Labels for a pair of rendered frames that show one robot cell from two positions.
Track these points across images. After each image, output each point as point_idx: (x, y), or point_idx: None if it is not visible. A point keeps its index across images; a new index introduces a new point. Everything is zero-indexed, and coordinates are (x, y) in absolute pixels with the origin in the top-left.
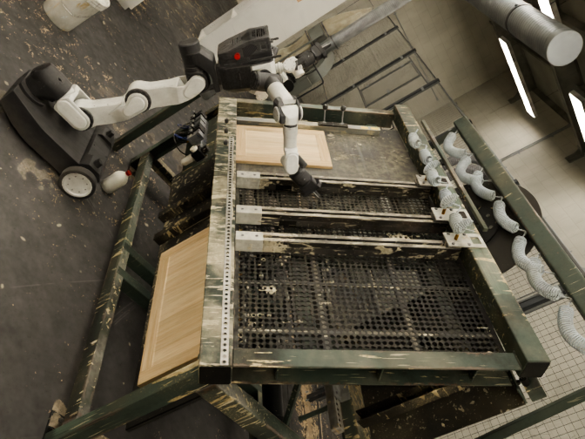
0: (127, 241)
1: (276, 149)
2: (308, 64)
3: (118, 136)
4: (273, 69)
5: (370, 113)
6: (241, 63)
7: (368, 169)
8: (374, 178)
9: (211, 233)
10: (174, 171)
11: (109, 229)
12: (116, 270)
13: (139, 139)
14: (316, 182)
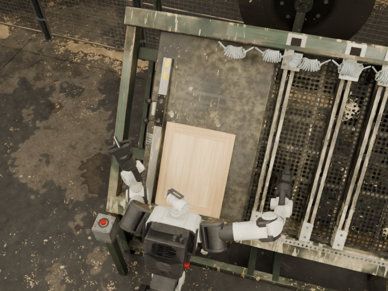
0: (245, 272)
1: (201, 178)
2: (135, 159)
3: (105, 265)
4: (195, 226)
5: (133, 55)
6: (186, 256)
7: (239, 97)
8: (254, 97)
9: (327, 262)
10: (100, 200)
11: (216, 274)
12: (277, 282)
13: (90, 241)
14: (287, 175)
